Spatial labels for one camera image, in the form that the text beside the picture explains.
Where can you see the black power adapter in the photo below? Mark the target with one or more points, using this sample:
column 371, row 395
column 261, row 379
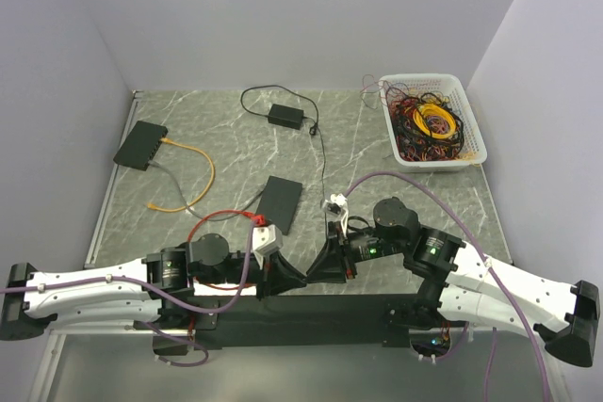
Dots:
column 286, row 116

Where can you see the black box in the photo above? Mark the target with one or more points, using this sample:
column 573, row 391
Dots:
column 279, row 202

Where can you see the white plastic basket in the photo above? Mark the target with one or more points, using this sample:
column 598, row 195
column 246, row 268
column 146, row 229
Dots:
column 430, row 123

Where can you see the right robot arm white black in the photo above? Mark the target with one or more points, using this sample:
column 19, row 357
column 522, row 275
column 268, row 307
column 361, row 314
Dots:
column 461, row 285

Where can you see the aluminium rail frame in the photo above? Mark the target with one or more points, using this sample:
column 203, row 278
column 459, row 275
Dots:
column 95, row 328

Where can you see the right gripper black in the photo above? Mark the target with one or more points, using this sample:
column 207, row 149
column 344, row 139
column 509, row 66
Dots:
column 329, row 266

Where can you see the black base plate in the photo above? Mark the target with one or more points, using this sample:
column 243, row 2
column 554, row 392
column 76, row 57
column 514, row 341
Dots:
column 309, row 320

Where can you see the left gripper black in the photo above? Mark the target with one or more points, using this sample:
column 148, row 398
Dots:
column 277, row 276

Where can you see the black network switch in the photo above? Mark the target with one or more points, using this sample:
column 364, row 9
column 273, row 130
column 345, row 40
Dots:
column 140, row 145

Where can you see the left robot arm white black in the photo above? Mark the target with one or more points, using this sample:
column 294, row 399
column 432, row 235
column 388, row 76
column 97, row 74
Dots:
column 156, row 288

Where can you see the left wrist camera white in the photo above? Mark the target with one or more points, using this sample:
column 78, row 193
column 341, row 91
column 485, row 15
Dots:
column 266, row 240

